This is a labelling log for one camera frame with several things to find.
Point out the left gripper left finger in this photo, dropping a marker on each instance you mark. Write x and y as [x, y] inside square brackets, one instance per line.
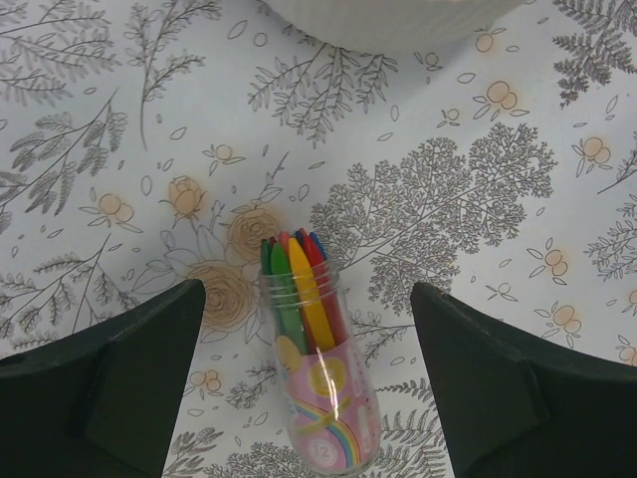
[102, 402]

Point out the white divided round organizer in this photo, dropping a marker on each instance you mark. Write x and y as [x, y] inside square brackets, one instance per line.
[390, 26]

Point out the floral patterned table mat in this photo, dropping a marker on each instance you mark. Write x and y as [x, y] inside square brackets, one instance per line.
[144, 143]

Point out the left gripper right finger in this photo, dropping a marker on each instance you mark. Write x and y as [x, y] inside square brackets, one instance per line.
[514, 405]

